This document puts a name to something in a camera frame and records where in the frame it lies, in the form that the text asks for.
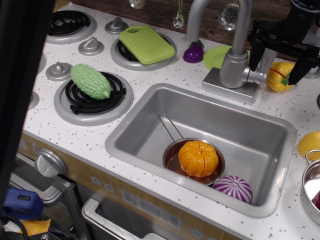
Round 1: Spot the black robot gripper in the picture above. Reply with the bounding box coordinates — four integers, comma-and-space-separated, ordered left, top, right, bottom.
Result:
247, 0, 320, 85

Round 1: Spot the silver faucet lever handle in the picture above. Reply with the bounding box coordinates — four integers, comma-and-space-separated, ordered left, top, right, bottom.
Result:
246, 48, 277, 85

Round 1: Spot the yellow toy bell pepper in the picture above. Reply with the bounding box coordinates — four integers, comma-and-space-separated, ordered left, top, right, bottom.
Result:
266, 61, 295, 93

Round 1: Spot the silver toy faucet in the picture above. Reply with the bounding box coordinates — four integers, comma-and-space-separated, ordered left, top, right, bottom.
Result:
201, 0, 259, 105

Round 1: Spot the green toy plate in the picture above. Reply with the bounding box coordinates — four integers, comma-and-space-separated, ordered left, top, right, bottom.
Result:
203, 45, 251, 70

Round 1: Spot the purple toy eggplant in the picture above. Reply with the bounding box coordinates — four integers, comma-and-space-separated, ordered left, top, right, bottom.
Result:
183, 40, 204, 64

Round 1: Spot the yellow toy corn piece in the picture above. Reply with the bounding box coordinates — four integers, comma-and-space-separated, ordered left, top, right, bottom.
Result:
297, 131, 320, 157

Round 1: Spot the silver toy sink basin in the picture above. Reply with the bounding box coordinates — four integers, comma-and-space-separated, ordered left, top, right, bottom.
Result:
105, 83, 297, 218

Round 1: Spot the steel pot at right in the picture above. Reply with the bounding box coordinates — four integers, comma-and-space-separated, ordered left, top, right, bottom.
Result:
300, 149, 320, 225

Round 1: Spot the green toy cutting board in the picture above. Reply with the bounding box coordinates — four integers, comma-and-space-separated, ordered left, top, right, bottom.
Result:
119, 25, 176, 65

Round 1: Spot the orange toy pumpkin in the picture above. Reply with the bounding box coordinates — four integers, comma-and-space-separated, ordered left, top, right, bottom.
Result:
178, 140, 219, 178

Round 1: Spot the purple striped toy onion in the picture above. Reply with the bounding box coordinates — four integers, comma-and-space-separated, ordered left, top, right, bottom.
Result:
213, 175, 253, 204

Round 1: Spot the small steel saucepan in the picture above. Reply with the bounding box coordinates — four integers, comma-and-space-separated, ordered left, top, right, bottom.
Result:
158, 113, 226, 186

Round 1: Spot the hanging silver spoon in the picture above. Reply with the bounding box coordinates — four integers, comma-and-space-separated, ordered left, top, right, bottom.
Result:
129, 0, 146, 10

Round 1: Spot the middle stove burner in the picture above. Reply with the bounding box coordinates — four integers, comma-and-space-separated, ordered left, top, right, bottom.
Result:
110, 38, 176, 71

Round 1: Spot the silver stove knob back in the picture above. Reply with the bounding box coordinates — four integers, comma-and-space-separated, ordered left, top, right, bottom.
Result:
104, 17, 129, 35

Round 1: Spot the silver stove knob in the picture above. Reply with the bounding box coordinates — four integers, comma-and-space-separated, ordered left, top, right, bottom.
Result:
104, 17, 129, 35
45, 61, 73, 82
28, 91, 40, 110
78, 37, 105, 56

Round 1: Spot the silver stove knob middle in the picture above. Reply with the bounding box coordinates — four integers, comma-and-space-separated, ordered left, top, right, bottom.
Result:
78, 37, 105, 56

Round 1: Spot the green toy bitter gourd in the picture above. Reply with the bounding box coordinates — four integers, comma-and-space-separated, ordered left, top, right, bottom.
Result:
70, 63, 111, 100

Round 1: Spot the front stove burner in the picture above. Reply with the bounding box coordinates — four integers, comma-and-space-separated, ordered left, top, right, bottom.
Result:
54, 72, 134, 127

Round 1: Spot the back left stove burner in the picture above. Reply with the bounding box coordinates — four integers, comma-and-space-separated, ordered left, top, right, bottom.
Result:
45, 10, 97, 45

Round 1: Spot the silver stove knob front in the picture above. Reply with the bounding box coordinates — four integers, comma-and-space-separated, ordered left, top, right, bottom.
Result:
45, 61, 73, 82

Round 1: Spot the silver stove knob left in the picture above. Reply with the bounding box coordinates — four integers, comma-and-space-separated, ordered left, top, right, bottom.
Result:
28, 91, 40, 110

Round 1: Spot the silver oven dial knob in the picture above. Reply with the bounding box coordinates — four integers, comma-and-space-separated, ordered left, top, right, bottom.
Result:
34, 148, 68, 178

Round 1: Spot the yellow cloth piece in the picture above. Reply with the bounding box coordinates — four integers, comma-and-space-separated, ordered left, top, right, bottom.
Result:
22, 218, 51, 236

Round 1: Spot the silver post at right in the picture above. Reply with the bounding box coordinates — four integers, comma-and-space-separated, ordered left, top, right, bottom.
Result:
304, 66, 320, 80

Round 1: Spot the silver dishwasher door handle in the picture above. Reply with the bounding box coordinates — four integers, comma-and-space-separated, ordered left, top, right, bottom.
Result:
81, 198, 172, 240

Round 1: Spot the black foreground post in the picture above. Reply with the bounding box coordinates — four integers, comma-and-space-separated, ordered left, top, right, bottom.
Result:
0, 0, 55, 202

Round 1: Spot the silver oven door handle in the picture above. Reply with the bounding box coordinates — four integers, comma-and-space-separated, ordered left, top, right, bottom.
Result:
12, 154, 77, 208

